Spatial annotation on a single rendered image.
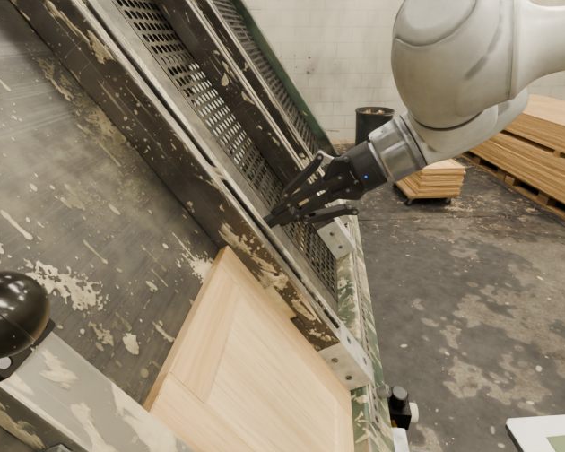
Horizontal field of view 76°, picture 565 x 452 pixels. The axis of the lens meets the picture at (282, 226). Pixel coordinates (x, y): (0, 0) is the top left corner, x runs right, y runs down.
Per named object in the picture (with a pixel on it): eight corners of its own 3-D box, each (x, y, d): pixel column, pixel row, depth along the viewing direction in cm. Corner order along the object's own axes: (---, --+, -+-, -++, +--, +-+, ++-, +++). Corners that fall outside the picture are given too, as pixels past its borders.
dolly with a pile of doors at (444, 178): (457, 206, 359) (467, 168, 340) (406, 208, 356) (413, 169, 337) (431, 184, 413) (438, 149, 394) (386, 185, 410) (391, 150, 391)
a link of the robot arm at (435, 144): (404, 128, 62) (386, 89, 51) (496, 74, 57) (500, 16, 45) (433, 179, 58) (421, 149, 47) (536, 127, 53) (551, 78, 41)
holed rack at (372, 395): (378, 430, 68) (381, 430, 68) (371, 421, 67) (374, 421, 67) (343, 160, 213) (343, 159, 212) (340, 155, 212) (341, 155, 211)
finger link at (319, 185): (345, 180, 58) (341, 173, 57) (287, 211, 62) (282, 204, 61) (344, 171, 61) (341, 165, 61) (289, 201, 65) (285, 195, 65)
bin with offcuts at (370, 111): (394, 163, 476) (401, 113, 445) (355, 164, 473) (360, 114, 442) (381, 152, 521) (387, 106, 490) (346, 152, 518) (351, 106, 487)
